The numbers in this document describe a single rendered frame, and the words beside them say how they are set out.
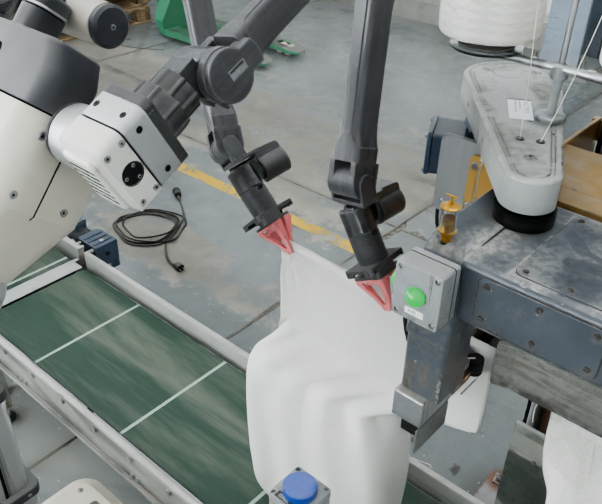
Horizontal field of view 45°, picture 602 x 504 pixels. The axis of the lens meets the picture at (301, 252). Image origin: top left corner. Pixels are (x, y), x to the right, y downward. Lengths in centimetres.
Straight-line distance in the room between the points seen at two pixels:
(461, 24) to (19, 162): 68
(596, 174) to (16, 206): 91
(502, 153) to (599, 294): 26
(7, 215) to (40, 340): 136
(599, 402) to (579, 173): 37
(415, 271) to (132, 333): 152
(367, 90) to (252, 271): 212
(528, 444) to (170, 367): 109
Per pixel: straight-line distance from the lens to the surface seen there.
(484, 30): 118
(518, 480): 174
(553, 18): 609
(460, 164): 141
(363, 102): 124
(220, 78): 102
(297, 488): 130
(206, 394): 214
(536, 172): 107
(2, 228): 111
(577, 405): 123
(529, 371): 124
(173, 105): 99
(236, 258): 337
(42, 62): 107
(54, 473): 253
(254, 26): 107
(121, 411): 213
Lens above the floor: 187
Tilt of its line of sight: 33 degrees down
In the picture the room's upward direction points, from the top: 1 degrees clockwise
